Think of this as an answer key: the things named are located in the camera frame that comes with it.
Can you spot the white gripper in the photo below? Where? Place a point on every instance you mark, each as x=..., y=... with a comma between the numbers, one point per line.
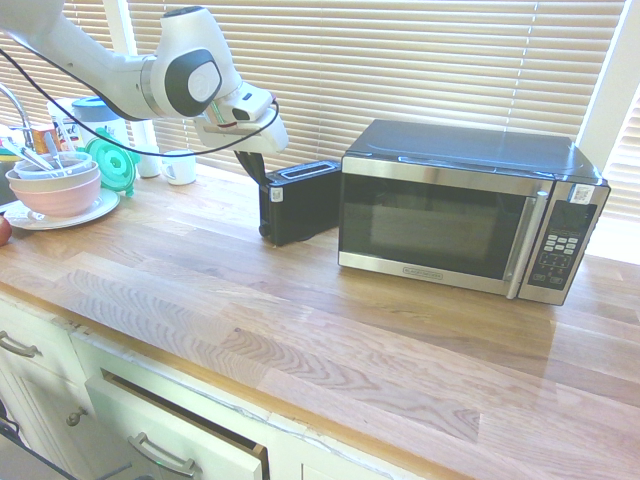
x=270, y=137

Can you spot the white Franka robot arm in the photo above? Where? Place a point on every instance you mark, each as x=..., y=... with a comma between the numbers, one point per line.
x=100, y=65

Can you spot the black slim toaster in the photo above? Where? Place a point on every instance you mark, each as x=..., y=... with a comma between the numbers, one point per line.
x=300, y=210

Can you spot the white ceramic mug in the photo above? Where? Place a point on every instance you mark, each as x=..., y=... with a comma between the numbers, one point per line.
x=181, y=169

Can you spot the small white cup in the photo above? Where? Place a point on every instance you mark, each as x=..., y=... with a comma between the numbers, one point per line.
x=148, y=166

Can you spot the green clip-on lid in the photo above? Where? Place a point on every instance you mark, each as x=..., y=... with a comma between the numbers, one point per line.
x=115, y=162

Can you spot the white round plate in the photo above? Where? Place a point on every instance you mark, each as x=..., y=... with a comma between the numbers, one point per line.
x=107, y=202

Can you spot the clear jug with blue lid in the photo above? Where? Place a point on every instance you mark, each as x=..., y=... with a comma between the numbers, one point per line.
x=97, y=117

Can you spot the wide beige window blind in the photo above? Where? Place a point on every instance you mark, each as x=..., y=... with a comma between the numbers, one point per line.
x=400, y=65

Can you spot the clear plastic food container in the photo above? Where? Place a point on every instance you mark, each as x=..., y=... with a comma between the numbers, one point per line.
x=75, y=165

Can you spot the cream bowl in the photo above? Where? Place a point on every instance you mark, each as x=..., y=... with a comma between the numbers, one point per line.
x=75, y=181

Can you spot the black steel microwave oven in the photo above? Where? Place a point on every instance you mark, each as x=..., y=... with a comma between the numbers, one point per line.
x=430, y=225

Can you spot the Lysol wipes canister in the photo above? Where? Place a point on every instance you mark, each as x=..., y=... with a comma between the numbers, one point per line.
x=64, y=130

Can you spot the pink bowl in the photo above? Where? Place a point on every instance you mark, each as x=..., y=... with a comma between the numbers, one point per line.
x=60, y=200

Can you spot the orange bottle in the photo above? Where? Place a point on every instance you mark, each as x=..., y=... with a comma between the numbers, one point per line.
x=42, y=139

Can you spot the metal spoon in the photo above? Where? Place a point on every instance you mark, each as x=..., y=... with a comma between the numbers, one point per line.
x=35, y=159

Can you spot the narrow beige window blind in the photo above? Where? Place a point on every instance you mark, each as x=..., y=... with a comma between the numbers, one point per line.
x=625, y=160
x=85, y=20

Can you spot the chrome kitchen faucet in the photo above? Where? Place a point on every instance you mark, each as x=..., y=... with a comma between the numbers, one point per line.
x=17, y=107

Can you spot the white open drawer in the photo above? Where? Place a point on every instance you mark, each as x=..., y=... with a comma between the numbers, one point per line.
x=165, y=420

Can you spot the round metal cabinet knob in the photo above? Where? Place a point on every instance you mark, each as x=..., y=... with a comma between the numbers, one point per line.
x=76, y=416

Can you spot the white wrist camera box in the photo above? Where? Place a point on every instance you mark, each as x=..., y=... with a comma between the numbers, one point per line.
x=248, y=104

